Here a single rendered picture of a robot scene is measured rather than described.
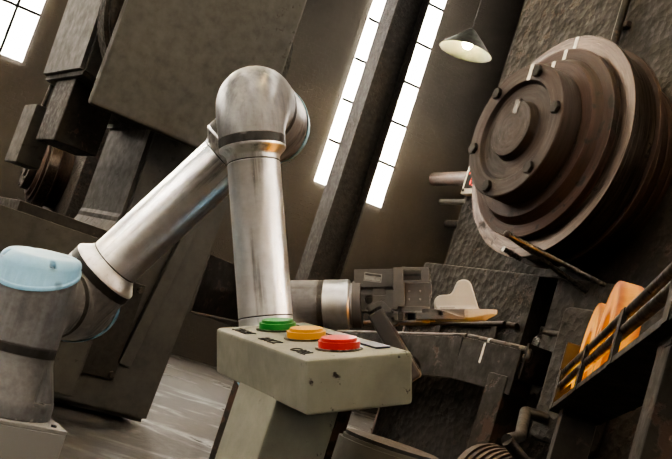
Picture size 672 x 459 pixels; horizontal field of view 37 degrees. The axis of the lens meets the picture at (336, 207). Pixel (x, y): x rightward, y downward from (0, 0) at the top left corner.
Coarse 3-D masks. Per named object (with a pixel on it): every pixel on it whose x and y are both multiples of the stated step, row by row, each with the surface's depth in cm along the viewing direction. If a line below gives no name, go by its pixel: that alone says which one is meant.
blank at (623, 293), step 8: (616, 288) 129; (624, 288) 125; (632, 288) 126; (640, 288) 126; (616, 296) 126; (624, 296) 124; (632, 296) 124; (608, 304) 132; (616, 304) 124; (624, 304) 123; (608, 312) 130; (616, 312) 123; (600, 320) 136; (608, 320) 131; (600, 328) 133; (632, 336) 121; (624, 344) 121; (608, 352) 122; (600, 360) 123; (592, 368) 129
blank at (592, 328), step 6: (600, 306) 142; (594, 312) 146; (600, 312) 140; (594, 318) 144; (600, 318) 139; (588, 324) 150; (594, 324) 142; (588, 330) 147; (594, 330) 139; (588, 336) 146; (594, 336) 137; (582, 342) 150; (588, 342) 146; (582, 348) 148; (582, 378) 137
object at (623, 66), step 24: (552, 48) 209; (600, 48) 195; (624, 72) 186; (624, 96) 183; (648, 96) 185; (624, 120) 181; (648, 120) 182; (624, 144) 179; (648, 144) 181; (624, 168) 180; (600, 192) 180; (624, 192) 181; (480, 216) 211; (576, 216) 183; (600, 216) 183; (504, 240) 200; (528, 240) 193; (552, 240) 187; (576, 240) 186
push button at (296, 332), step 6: (288, 330) 102; (294, 330) 100; (300, 330) 100; (306, 330) 100; (312, 330) 100; (318, 330) 100; (324, 330) 102; (288, 336) 101; (294, 336) 100; (300, 336) 100; (306, 336) 100; (312, 336) 100; (318, 336) 100
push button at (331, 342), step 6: (324, 336) 95; (330, 336) 95; (336, 336) 95; (342, 336) 95; (348, 336) 95; (354, 336) 95; (318, 342) 94; (324, 342) 93; (330, 342) 93; (336, 342) 93; (342, 342) 93; (348, 342) 93; (354, 342) 93; (324, 348) 93; (330, 348) 93; (336, 348) 93; (342, 348) 93; (348, 348) 93; (354, 348) 93
